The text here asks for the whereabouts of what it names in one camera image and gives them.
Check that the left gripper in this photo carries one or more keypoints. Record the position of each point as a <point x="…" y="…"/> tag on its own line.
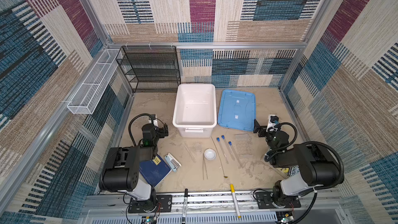
<point x="161" y="130"/>

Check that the black marker pen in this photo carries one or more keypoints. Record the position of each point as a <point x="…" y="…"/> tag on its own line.
<point x="185" y="206"/>

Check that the yellow-capped white marker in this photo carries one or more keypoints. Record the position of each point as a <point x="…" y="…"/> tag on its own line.
<point x="235" y="201"/>

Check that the blue notebook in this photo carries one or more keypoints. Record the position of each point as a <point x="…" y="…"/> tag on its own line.
<point x="154" y="171"/>

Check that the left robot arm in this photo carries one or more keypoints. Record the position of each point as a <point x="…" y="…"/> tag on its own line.
<point x="136" y="170"/>

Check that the black mesh shelf rack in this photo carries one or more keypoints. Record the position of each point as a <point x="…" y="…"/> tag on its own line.
<point x="150" y="68"/>

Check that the blue plastic lid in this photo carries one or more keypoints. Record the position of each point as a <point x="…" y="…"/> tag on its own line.
<point x="237" y="110"/>

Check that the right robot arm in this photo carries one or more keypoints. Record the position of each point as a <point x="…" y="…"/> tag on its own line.
<point x="320" y="166"/>

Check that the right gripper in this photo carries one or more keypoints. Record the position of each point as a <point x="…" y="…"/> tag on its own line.
<point x="261" y="129"/>

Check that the blue-capped test tube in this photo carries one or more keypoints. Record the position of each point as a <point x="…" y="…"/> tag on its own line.
<point x="223" y="152"/>
<point x="228" y="147"/>
<point x="235" y="154"/>

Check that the metal tweezers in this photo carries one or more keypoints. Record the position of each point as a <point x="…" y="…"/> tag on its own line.
<point x="205" y="174"/>

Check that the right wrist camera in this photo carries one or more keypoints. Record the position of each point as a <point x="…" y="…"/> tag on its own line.
<point x="273" y="120"/>

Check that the white plastic bin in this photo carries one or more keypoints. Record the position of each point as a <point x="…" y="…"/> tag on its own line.
<point x="195" y="112"/>

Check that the white ceramic dish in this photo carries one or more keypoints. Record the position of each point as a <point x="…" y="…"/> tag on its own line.
<point x="210" y="154"/>

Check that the long metal spatula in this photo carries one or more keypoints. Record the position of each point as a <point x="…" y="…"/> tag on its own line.
<point x="219" y="158"/>

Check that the white wire basket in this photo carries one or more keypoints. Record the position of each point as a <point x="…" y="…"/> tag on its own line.
<point x="89" y="93"/>

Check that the colourful treehouse paperback book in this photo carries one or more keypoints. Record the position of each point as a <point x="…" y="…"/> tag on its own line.
<point x="290" y="171"/>

